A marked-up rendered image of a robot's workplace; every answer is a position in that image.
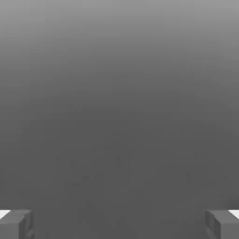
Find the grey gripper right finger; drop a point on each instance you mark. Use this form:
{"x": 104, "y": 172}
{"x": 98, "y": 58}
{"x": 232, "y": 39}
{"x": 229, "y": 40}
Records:
{"x": 224, "y": 224}

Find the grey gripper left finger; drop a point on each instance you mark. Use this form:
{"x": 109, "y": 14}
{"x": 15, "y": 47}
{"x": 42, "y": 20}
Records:
{"x": 15, "y": 224}

